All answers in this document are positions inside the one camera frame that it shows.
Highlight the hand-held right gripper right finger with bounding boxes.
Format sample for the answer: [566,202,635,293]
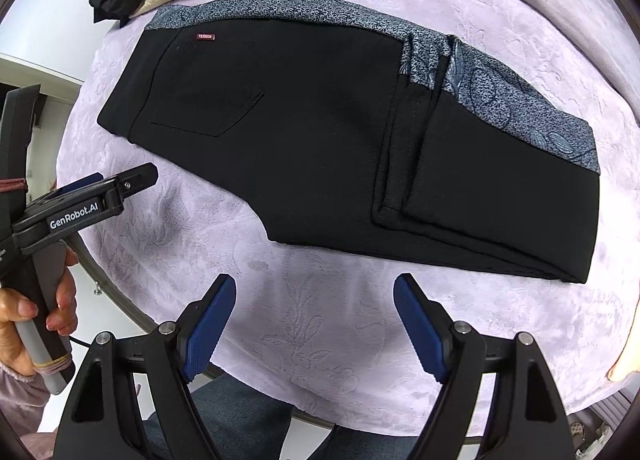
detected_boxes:
[392,272,583,460]

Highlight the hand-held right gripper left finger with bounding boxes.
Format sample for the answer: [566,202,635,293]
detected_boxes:
[52,274,238,460]

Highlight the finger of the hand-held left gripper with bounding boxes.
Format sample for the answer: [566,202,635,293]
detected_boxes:
[52,171,105,197]
[97,163,159,206]

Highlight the black pants grey patterned stripe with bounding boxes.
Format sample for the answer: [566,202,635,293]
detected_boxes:
[96,0,601,285]

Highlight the person's left forearm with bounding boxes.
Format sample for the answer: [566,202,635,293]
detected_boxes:
[0,365,58,460]

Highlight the person's left hand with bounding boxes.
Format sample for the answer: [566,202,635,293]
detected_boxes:
[0,247,80,381]

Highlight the textured lilac blanket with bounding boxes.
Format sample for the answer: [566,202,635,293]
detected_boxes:
[55,0,640,431]

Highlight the person's blue jeans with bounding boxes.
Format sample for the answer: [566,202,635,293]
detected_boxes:
[145,375,451,460]

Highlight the peach cloth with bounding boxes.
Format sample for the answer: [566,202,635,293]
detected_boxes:
[607,335,633,383]

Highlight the smooth lilac bed sheet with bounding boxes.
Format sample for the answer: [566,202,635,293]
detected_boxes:
[345,0,640,116]

